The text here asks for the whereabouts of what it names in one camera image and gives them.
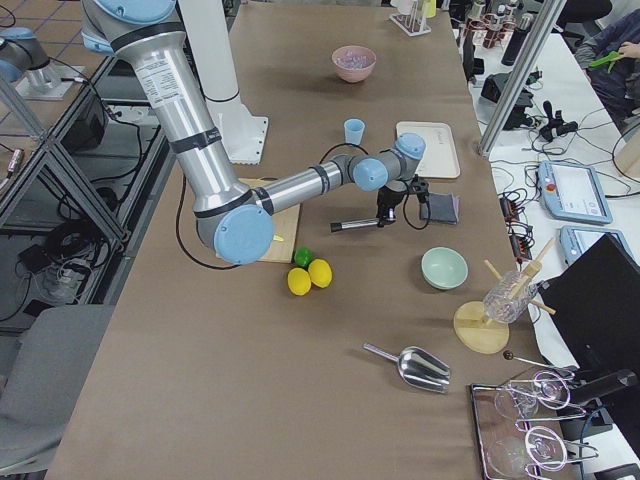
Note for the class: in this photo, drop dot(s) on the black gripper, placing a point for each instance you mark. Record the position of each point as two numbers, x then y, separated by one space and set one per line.
389 199

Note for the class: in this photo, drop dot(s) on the steel muddler black tip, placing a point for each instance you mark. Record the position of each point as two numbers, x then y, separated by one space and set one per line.
336 227

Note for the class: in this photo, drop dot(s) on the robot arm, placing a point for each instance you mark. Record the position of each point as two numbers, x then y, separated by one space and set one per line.
180 53

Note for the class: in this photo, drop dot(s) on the light blue plastic cup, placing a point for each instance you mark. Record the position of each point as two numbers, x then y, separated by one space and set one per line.
353 131

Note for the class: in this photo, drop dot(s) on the wooden cup stand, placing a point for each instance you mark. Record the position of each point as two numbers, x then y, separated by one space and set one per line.
485 337

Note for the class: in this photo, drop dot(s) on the steel ice scoop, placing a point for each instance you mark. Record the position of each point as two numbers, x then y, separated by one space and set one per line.
418 368

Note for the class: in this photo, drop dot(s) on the pink bowl of ice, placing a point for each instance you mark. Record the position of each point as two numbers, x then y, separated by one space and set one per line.
354 63

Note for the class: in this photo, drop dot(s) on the grey folded cloth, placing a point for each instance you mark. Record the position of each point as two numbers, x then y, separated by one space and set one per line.
441 208

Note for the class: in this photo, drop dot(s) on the mint green bowl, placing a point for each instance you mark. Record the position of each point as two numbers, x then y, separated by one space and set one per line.
444 268

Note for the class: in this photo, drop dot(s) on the cream rabbit serving tray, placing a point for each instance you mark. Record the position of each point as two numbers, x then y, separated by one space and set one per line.
439 161

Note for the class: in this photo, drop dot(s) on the yellow lemon upper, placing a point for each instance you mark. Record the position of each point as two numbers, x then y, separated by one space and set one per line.
320 273

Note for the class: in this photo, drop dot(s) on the yellow lemon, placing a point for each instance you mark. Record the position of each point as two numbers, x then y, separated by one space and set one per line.
298 281
320 273

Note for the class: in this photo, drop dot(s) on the green lime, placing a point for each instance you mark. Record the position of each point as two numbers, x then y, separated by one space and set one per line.
303 257

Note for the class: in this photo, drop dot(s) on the bamboo cutting board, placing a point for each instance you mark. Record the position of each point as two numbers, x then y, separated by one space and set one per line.
282 235

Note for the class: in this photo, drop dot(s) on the yellow lemon lower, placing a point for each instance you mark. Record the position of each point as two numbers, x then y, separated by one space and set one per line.
298 281

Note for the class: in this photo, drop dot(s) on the glass mug on stand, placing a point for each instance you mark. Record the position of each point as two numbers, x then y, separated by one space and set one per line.
505 302

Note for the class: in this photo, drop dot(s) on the teach pendant far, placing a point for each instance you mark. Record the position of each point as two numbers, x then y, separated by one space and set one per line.
573 192

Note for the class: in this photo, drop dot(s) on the teach pendant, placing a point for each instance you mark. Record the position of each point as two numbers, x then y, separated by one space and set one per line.
576 240
573 192

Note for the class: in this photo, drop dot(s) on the teach pendant near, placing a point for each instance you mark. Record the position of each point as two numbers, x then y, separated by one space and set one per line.
576 240

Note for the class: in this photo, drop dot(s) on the black tray with glasses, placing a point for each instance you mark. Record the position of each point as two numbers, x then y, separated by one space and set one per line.
531 427

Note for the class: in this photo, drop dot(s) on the white wire cup rack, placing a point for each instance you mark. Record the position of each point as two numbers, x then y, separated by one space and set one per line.
411 15

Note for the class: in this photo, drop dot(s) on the aluminium frame post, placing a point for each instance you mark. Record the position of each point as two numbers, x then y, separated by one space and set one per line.
532 46

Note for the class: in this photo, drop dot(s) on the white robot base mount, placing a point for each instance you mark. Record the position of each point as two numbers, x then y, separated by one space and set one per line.
243 134

